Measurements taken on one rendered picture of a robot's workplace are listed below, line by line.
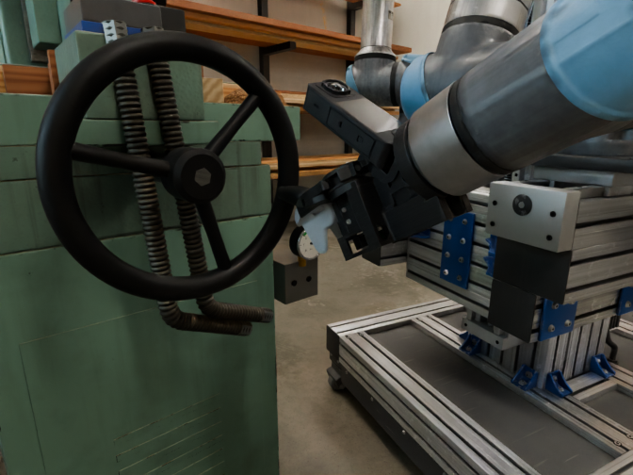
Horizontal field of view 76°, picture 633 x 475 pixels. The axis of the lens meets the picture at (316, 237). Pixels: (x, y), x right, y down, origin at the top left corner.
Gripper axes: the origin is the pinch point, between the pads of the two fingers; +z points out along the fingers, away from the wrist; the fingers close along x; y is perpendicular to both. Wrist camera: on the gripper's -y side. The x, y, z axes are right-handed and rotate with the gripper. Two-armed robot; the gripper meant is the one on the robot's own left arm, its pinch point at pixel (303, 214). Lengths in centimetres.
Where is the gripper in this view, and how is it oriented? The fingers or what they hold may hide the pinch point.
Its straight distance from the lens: 48.0
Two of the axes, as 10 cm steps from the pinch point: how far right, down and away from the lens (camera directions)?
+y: 3.6, 9.3, -1.0
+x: 7.8, -2.4, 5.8
